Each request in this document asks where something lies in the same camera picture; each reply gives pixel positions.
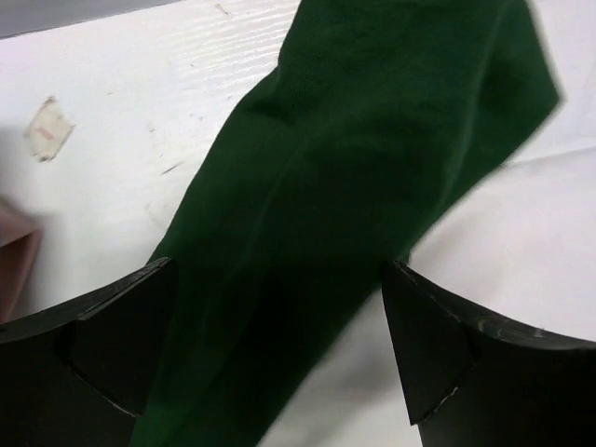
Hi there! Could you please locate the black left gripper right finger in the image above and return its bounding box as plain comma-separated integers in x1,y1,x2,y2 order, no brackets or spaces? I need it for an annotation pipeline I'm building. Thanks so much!
382,263,595,447

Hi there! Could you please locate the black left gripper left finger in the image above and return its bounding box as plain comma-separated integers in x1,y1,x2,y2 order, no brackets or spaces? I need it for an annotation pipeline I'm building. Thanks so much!
1,258,178,447

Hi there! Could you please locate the pink shirt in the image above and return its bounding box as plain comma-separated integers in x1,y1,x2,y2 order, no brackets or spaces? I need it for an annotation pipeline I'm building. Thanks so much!
1,197,42,323

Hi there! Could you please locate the white green Charlie Brown shirt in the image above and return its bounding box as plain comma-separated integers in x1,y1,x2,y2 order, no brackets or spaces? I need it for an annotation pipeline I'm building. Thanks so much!
128,0,596,447

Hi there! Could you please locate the tape patch on table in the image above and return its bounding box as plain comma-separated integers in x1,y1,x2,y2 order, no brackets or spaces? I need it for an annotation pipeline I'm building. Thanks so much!
23,96,75,162

